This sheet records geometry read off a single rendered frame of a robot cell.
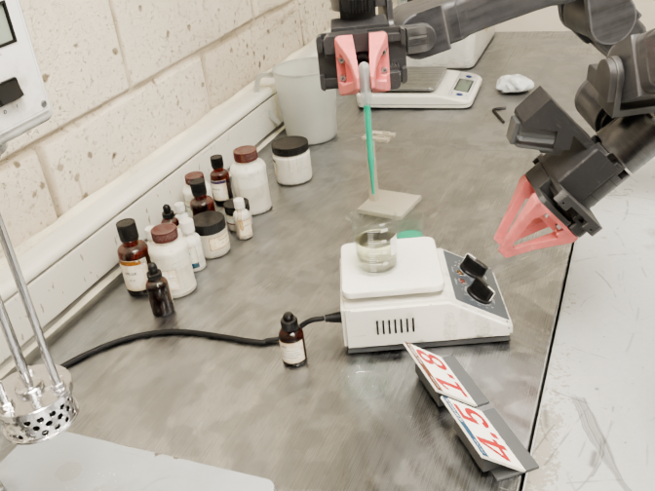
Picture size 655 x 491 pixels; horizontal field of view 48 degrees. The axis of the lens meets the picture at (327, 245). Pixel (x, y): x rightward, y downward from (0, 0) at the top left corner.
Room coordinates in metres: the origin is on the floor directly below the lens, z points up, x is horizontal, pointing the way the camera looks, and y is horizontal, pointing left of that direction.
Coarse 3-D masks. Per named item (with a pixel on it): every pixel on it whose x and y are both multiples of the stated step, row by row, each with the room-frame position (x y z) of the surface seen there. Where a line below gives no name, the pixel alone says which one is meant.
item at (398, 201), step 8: (376, 136) 1.10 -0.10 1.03; (384, 136) 1.10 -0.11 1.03; (392, 136) 1.10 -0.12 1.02; (368, 168) 1.12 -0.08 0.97; (368, 176) 1.12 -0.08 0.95; (376, 176) 1.12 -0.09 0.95; (368, 184) 1.12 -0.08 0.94; (376, 184) 1.12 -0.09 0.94; (376, 192) 1.12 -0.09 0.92; (384, 192) 1.14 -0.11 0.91; (392, 192) 1.14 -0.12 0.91; (400, 192) 1.14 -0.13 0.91; (368, 200) 1.12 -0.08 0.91; (376, 200) 1.11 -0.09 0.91; (384, 200) 1.11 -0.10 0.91; (392, 200) 1.11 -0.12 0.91; (400, 200) 1.11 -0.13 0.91; (408, 200) 1.10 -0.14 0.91; (416, 200) 1.10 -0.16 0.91; (400, 208) 1.08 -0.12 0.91
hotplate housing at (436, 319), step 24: (336, 312) 0.76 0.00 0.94; (360, 312) 0.71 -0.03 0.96; (384, 312) 0.71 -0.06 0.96; (408, 312) 0.71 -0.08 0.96; (432, 312) 0.71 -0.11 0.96; (456, 312) 0.71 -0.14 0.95; (480, 312) 0.71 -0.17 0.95; (360, 336) 0.72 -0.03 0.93; (384, 336) 0.71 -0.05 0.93; (408, 336) 0.71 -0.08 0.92; (432, 336) 0.71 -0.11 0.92; (456, 336) 0.71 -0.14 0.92; (480, 336) 0.71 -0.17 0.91; (504, 336) 0.71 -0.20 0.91
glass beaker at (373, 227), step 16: (368, 208) 0.80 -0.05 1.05; (384, 208) 0.79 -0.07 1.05; (352, 224) 0.77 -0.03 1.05; (368, 224) 0.75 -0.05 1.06; (384, 224) 0.75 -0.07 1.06; (368, 240) 0.75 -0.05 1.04; (384, 240) 0.75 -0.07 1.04; (368, 256) 0.75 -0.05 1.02; (384, 256) 0.75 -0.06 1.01; (368, 272) 0.75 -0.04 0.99; (384, 272) 0.75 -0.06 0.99
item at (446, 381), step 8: (416, 352) 0.66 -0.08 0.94; (424, 352) 0.68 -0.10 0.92; (424, 360) 0.65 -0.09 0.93; (432, 360) 0.66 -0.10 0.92; (440, 360) 0.67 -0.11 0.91; (432, 368) 0.64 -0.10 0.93; (440, 368) 0.65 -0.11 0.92; (440, 376) 0.63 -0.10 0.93; (448, 376) 0.64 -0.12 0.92; (440, 384) 0.61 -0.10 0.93; (448, 384) 0.62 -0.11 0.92; (456, 384) 0.63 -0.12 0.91; (448, 392) 0.60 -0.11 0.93; (456, 392) 0.61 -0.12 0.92; (464, 392) 0.62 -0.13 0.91
